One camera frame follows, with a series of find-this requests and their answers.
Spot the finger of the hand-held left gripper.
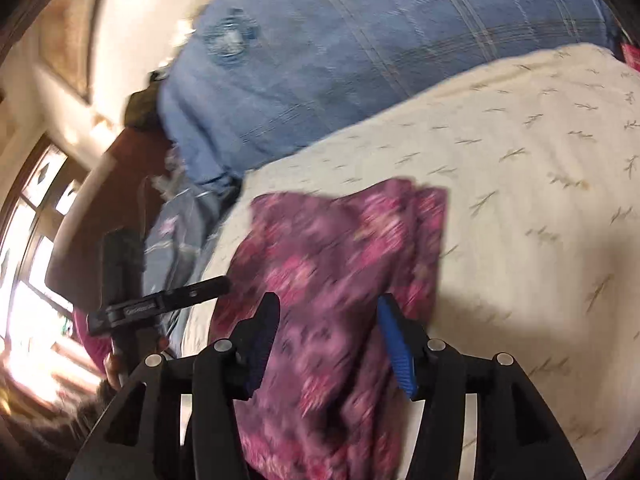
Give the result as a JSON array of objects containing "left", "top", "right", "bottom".
[{"left": 167, "top": 275, "right": 233, "bottom": 311}]

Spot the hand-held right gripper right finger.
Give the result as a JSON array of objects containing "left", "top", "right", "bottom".
[{"left": 376, "top": 294, "right": 588, "bottom": 480}]

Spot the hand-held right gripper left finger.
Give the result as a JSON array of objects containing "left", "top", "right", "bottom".
[{"left": 65, "top": 291, "right": 282, "bottom": 480}]

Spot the purple floral garment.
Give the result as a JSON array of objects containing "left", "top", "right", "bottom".
[{"left": 210, "top": 177, "right": 448, "bottom": 480}]

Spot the person's left hand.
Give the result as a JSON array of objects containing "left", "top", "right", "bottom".
[{"left": 102, "top": 335, "right": 172, "bottom": 391}]

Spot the grey cloth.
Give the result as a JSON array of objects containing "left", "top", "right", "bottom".
[{"left": 142, "top": 180, "right": 243, "bottom": 348}]

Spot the brown wooden headboard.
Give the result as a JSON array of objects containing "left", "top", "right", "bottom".
[{"left": 46, "top": 127, "right": 178, "bottom": 308}]

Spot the wooden framed window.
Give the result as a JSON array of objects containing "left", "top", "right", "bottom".
[{"left": 0, "top": 142, "right": 83, "bottom": 361}]

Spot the dark fuzzy cloth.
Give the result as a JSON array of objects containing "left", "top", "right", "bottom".
[{"left": 0, "top": 380, "right": 120, "bottom": 480}]

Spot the olive green object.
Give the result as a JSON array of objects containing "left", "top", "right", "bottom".
[{"left": 122, "top": 72, "right": 170, "bottom": 131}]

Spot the cream leaf-print bed sheet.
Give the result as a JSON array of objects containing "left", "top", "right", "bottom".
[{"left": 180, "top": 42, "right": 640, "bottom": 480}]

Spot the blue plaid blanket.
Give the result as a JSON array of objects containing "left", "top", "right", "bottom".
[{"left": 157, "top": 0, "right": 621, "bottom": 196}]

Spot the pink object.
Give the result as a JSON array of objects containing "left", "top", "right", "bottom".
[{"left": 619, "top": 42, "right": 640, "bottom": 72}]

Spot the framed wall picture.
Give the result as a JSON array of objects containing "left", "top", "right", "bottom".
[{"left": 32, "top": 0, "right": 118, "bottom": 107}]

